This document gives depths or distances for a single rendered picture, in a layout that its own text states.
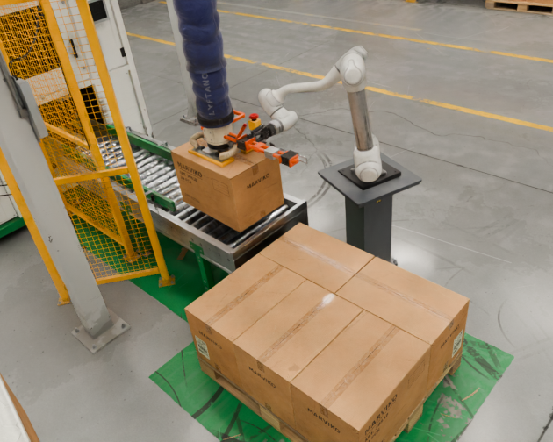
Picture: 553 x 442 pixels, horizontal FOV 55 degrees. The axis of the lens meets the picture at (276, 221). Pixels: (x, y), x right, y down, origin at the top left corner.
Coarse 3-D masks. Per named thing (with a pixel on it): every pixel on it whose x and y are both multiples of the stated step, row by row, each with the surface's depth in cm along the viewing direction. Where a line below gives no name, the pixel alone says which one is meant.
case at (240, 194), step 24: (192, 168) 334; (216, 168) 318; (240, 168) 315; (264, 168) 325; (192, 192) 350; (216, 192) 327; (240, 192) 317; (264, 192) 333; (216, 216) 342; (240, 216) 325; (264, 216) 342
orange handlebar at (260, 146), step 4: (236, 112) 349; (240, 112) 347; (240, 116) 343; (244, 116) 345; (236, 120) 341; (224, 136) 322; (228, 136) 321; (236, 136) 320; (232, 140) 318; (248, 144) 310; (256, 144) 307; (260, 144) 308; (264, 144) 307; (252, 148) 308; (256, 148) 305; (260, 148) 304; (264, 148) 306; (280, 152) 299; (276, 156) 296; (292, 160) 289; (296, 160) 289
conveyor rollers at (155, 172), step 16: (112, 144) 476; (112, 160) 451; (144, 160) 443; (160, 160) 442; (128, 176) 425; (144, 176) 424; (160, 176) 425; (176, 176) 416; (160, 192) 399; (176, 192) 397; (160, 208) 382; (176, 208) 379; (192, 208) 377; (288, 208) 368; (256, 224) 353; (224, 240) 344; (240, 240) 342
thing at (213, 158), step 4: (192, 148) 339; (200, 148) 333; (204, 148) 333; (188, 152) 339; (192, 152) 335; (196, 152) 334; (200, 152) 333; (216, 152) 325; (200, 156) 331; (204, 156) 329; (208, 156) 327; (212, 156) 326; (216, 156) 325; (208, 160) 327; (212, 160) 323; (216, 160) 322; (220, 160) 321; (224, 160) 321; (228, 160) 321; (232, 160) 323; (216, 164) 322; (220, 164) 319; (224, 164) 319
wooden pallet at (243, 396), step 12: (204, 360) 316; (456, 360) 302; (204, 372) 326; (216, 372) 315; (444, 372) 291; (228, 384) 314; (240, 396) 307; (252, 408) 300; (264, 408) 286; (420, 408) 281; (276, 420) 282; (408, 420) 273; (288, 432) 285
